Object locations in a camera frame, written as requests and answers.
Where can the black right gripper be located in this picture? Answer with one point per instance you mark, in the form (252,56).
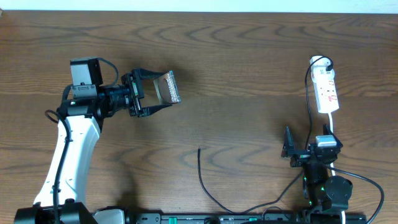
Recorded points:
(300,158)

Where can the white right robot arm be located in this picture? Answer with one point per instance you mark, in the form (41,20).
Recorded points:
(328,195)

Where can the white power strip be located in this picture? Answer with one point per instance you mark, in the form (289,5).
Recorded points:
(325,90)

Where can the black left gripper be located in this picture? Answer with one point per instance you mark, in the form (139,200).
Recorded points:
(137,91)

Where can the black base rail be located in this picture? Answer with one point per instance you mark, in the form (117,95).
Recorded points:
(156,218)

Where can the white USB charger adapter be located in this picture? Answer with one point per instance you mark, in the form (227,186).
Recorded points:
(318,63)

